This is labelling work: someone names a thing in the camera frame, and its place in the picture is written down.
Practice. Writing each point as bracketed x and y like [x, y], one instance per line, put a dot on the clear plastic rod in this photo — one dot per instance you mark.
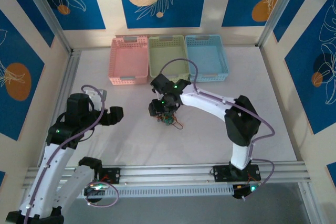
[278, 9]

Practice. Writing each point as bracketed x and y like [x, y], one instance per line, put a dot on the white table mat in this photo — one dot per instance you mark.
[199, 140]

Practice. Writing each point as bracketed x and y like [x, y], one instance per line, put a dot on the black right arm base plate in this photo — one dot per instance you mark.
[219, 172]

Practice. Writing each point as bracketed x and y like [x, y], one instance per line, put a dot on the aluminium side rail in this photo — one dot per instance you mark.
[69, 77]

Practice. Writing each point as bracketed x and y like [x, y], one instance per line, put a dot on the aluminium frame post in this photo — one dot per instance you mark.
[50, 16]

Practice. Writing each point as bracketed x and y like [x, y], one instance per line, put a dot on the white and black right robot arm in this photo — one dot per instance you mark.
[210, 100]

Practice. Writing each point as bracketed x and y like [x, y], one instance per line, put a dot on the black controller box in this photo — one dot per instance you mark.
[245, 191]
[95, 191]

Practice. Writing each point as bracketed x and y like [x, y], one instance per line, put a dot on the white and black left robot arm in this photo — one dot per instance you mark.
[52, 166]

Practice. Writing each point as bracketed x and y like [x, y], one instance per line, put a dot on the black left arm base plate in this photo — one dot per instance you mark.
[113, 175]

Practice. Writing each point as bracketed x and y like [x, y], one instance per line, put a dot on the green plastic basket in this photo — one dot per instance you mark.
[168, 53]

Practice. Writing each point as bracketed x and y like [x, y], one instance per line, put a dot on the pink plastic basket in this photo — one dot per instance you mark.
[128, 61]

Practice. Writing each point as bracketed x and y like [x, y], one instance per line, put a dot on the aluminium mounting rail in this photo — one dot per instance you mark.
[170, 174]

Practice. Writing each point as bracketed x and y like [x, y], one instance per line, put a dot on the blue plastic basket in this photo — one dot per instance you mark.
[206, 56]

